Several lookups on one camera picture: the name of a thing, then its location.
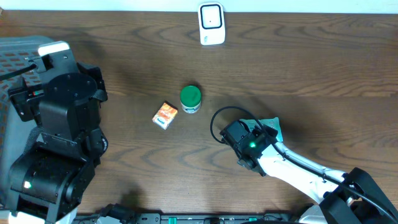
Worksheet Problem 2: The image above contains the light blue wipes pack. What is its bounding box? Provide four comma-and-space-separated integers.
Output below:
240, 117, 284, 142

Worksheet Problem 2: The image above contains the green lid jar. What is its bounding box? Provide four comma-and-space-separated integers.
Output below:
180, 85, 201, 114

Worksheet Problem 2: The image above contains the orange snack packet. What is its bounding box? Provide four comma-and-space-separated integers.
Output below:
152, 103, 178, 130

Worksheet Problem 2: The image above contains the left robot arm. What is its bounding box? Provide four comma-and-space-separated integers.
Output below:
6, 46, 108, 223

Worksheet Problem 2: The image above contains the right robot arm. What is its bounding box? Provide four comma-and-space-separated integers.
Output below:
220, 119, 397, 223

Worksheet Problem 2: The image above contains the white barcode scanner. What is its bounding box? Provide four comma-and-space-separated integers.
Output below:
198, 2, 226, 45

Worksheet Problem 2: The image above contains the grey plastic basket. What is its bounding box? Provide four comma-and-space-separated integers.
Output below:
0, 35, 57, 209

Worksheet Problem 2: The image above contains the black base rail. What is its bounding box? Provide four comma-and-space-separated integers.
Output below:
72, 213, 299, 224

